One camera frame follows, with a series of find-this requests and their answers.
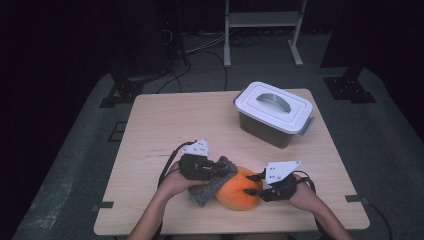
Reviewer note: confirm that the orange plush toy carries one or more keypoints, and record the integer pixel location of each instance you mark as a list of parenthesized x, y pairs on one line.
[(236, 193)]

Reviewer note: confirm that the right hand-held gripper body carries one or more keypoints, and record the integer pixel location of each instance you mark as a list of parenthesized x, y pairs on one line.
[(280, 190)]

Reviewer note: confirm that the black stand base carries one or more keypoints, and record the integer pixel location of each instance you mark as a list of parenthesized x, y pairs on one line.
[(125, 90), (346, 88)]

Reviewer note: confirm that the white metal stand frame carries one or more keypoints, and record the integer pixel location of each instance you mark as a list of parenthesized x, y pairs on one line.
[(263, 19)]

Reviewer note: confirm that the black tape strip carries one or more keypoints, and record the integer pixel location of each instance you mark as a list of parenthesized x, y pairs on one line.
[(353, 198), (106, 204)]

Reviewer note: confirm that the person's right hand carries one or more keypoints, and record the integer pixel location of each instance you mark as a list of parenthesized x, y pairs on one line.
[(305, 198)]

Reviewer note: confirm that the grey fluffy cloth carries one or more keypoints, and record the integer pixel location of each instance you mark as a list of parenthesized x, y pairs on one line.
[(208, 191)]

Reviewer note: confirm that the black floor tape outline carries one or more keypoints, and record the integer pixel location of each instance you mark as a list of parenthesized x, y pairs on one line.
[(116, 132)]

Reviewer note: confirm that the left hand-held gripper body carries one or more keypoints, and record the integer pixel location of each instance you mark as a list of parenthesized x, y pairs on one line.
[(195, 166)]

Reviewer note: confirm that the person's left hand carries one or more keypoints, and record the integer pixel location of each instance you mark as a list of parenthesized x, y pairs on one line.
[(176, 185)]

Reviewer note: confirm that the brown transparent storage box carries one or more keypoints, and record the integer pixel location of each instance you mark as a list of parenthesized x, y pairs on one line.
[(260, 131)]

